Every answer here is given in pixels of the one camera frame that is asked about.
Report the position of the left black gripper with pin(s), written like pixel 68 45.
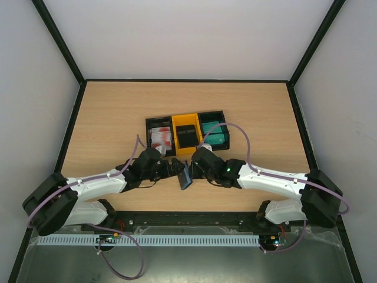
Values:
pixel 174 161

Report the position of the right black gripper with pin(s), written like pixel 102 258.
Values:
pixel 194 170

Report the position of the dark blue card holder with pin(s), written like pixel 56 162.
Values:
pixel 184 177

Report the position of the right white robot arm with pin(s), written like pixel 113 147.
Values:
pixel 312 197

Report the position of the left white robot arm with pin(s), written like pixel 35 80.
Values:
pixel 59 201

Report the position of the teal card stack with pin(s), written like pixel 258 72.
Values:
pixel 216 136

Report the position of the black card stack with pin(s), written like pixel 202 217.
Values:
pixel 186 136

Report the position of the red white card stack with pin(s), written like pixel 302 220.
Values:
pixel 161 135

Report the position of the black bin left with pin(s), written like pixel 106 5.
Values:
pixel 166 121

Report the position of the black bin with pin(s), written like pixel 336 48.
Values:
pixel 216 116
pixel 166 121

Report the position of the yellow bin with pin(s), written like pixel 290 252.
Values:
pixel 186 119

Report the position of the black bin right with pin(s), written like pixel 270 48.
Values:
pixel 216 116

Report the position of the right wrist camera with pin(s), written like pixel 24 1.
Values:
pixel 206 146

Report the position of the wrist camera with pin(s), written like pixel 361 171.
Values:
pixel 206 146
pixel 162 149

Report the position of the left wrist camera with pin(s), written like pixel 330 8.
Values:
pixel 162 149

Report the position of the black mounting rail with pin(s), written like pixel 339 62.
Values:
pixel 129 221

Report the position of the grey slotted cable duct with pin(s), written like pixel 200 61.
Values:
pixel 150 240

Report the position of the black enclosure frame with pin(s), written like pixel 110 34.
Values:
pixel 329 18

